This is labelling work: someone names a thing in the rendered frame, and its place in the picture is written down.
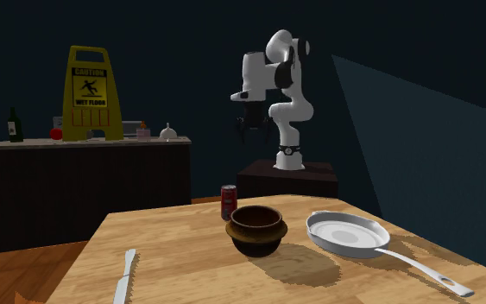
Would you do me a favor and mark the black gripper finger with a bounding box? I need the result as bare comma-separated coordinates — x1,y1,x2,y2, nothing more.
236,116,249,145
262,117,275,144

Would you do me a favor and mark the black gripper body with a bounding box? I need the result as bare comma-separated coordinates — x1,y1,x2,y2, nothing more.
243,103,266,129

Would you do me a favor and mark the dark robot stand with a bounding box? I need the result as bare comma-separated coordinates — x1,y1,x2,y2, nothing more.
236,159,339,200

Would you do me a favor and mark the white service bell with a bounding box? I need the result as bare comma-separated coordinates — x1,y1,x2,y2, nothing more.
159,122,179,140

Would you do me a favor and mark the red soda can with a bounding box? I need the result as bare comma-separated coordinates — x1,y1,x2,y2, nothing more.
220,184,238,223

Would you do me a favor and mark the pink cake with candle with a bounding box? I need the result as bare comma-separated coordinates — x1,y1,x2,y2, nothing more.
136,121,151,141

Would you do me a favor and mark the dark brown clay pot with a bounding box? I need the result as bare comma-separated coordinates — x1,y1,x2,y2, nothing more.
224,205,289,259

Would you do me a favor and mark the grey toaster box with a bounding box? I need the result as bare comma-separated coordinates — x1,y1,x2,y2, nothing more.
121,120,143,138

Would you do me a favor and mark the white frying pan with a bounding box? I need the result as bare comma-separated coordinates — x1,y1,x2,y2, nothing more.
306,210,476,298

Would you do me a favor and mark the yellow wet floor sign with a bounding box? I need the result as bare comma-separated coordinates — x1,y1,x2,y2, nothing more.
61,45,124,143

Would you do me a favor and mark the dark sideboard counter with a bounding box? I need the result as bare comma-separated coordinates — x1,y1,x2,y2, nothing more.
0,136,193,257

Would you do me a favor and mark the white table knife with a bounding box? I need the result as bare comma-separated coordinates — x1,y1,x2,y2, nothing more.
112,248,137,304

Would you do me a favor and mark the dark green wine bottle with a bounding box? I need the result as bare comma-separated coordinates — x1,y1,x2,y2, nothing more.
7,106,24,143

